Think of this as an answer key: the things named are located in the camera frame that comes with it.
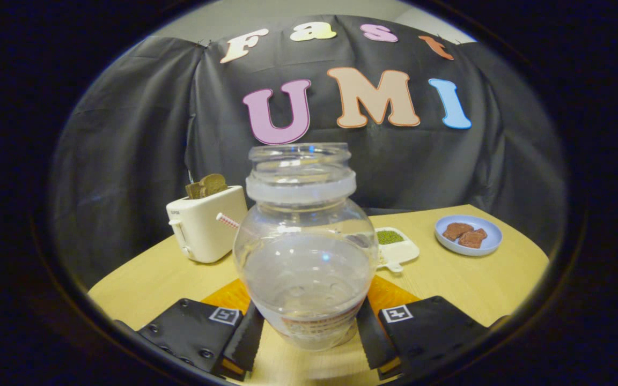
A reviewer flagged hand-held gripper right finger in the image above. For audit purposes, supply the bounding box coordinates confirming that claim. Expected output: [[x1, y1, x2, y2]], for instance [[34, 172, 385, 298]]
[[356, 275, 489, 381]]

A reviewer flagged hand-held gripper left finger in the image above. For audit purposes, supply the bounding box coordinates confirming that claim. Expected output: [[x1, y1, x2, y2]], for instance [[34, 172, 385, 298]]
[[137, 278, 266, 382]]

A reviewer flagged clear plastic juice bottle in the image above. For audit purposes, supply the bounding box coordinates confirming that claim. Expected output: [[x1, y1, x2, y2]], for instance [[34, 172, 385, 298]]
[[232, 142, 379, 352]]

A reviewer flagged wooden table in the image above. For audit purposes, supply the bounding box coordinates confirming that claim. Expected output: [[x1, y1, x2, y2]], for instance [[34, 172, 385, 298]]
[[88, 204, 550, 386]]

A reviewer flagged white divided grain dish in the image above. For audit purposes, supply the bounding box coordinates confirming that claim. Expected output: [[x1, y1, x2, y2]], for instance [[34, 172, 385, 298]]
[[374, 227, 420, 273]]

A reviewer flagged white toaster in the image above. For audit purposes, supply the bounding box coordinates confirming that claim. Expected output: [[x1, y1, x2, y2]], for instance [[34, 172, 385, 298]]
[[166, 185, 248, 264]]

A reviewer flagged brown meat piece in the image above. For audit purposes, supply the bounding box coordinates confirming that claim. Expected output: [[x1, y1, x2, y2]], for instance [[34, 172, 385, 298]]
[[443, 222, 474, 241], [458, 228, 488, 249]]

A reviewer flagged light blue plate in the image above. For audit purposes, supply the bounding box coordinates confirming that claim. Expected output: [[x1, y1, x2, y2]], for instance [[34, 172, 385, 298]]
[[435, 215, 503, 257]]

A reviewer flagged brown toast slice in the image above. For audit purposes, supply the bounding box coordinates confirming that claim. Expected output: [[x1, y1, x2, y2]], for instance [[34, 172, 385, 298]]
[[185, 173, 229, 200]]

